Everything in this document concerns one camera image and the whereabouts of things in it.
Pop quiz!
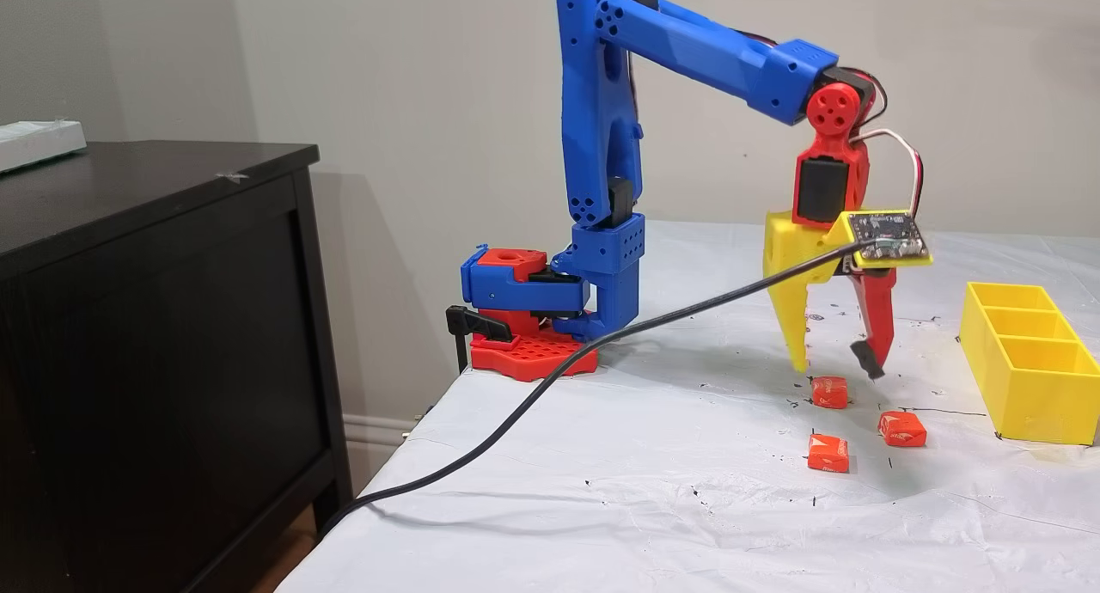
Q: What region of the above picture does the orange candy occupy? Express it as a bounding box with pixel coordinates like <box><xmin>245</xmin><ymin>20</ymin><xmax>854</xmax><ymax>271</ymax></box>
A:
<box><xmin>807</xmin><ymin>434</ymin><xmax>851</xmax><ymax>474</ymax></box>
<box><xmin>810</xmin><ymin>376</ymin><xmax>850</xmax><ymax>410</ymax></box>
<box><xmin>877</xmin><ymin>411</ymin><xmax>928</xmax><ymax>449</ymax></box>

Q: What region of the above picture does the yellow three-compartment box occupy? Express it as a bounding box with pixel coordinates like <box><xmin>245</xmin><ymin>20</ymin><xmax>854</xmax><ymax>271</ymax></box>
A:
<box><xmin>958</xmin><ymin>282</ymin><xmax>1100</xmax><ymax>446</ymax></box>

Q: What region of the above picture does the white flat box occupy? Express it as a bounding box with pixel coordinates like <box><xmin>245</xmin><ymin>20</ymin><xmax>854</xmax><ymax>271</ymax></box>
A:
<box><xmin>0</xmin><ymin>119</ymin><xmax>89</xmax><ymax>174</ymax></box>

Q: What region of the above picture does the white table cloth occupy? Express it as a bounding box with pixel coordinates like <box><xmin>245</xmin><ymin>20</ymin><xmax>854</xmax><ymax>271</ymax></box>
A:
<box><xmin>275</xmin><ymin>219</ymin><xmax>1100</xmax><ymax>593</ymax></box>

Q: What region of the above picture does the black table clamp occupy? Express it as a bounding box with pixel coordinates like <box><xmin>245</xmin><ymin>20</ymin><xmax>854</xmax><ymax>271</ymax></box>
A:
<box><xmin>445</xmin><ymin>305</ymin><xmax>516</xmax><ymax>375</ymax></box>

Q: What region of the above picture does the white baseboard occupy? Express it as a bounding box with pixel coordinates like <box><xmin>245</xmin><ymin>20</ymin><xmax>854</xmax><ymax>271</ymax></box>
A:
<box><xmin>342</xmin><ymin>413</ymin><xmax>424</xmax><ymax>449</ymax></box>

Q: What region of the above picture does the black wooden cabinet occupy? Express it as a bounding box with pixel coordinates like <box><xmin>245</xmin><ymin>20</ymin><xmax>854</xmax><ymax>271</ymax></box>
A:
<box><xmin>0</xmin><ymin>140</ymin><xmax>353</xmax><ymax>593</ymax></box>

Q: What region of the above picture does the three-strand servo wire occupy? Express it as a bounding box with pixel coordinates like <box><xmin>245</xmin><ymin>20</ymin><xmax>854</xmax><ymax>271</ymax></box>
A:
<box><xmin>851</xmin><ymin>127</ymin><xmax>926</xmax><ymax>224</ymax></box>
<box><xmin>846</xmin><ymin>67</ymin><xmax>889</xmax><ymax>128</ymax></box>

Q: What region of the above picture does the camera board on yellow mount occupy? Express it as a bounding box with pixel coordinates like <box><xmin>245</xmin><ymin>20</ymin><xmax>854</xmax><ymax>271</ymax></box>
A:
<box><xmin>829</xmin><ymin>208</ymin><xmax>935</xmax><ymax>273</ymax></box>

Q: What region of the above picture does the black camera cable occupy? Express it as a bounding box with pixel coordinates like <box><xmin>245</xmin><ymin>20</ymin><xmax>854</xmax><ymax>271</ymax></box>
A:
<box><xmin>316</xmin><ymin>239</ymin><xmax>869</xmax><ymax>538</ymax></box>

